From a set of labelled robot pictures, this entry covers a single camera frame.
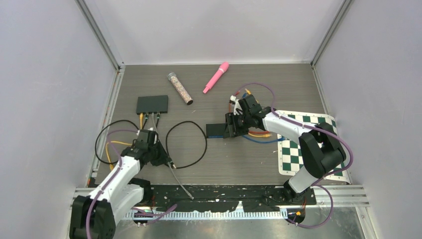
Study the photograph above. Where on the glitter tube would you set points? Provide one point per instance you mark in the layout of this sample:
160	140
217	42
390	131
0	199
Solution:
172	77

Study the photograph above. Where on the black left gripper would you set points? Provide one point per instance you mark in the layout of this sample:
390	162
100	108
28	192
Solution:
162	159

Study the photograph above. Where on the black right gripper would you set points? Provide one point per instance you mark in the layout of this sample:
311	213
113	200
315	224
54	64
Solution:
230	120

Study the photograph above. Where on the green white checkerboard mat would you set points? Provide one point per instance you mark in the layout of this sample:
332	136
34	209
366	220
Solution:
289	153

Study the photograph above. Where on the pink marker pen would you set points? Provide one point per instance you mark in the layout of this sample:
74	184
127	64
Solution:
220	71

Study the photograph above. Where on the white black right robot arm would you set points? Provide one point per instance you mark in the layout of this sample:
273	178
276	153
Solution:
320	146

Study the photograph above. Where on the dark grey network switch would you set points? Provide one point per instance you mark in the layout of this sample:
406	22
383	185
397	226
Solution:
152	104

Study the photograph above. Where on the black cable teal boot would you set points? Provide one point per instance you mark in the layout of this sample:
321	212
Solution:
144	120
193	151

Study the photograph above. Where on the aluminium front rail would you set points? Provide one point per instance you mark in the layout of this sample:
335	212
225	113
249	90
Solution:
254	198

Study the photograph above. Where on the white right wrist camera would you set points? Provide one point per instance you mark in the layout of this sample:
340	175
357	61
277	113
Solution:
236	108

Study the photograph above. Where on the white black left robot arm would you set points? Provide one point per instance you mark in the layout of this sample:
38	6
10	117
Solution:
96	215

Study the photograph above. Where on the small black TP-Link switch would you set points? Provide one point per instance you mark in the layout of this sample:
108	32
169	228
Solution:
216	130

